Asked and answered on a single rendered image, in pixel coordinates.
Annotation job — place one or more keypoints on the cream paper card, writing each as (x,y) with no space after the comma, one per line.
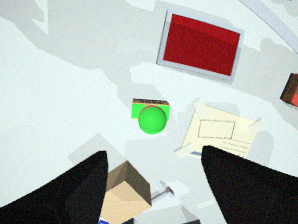
(211,126)

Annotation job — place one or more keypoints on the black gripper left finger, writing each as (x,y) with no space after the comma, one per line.
(74,197)

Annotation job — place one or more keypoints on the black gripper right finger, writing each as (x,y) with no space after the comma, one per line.
(247,192)

